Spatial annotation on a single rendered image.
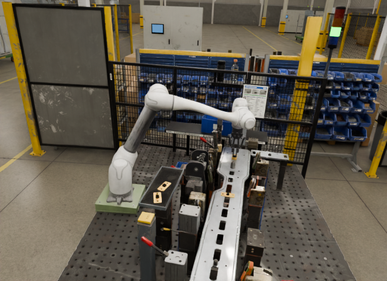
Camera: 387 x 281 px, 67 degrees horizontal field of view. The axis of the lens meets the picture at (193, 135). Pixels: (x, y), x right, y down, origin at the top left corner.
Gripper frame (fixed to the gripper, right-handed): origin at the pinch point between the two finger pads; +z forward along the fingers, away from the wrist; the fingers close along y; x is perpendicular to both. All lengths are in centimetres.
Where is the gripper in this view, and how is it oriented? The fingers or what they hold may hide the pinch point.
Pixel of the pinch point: (235, 152)
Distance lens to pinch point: 218.0
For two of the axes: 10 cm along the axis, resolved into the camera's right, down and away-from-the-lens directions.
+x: 2.1, -4.0, 8.9
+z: -0.4, 9.1, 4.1
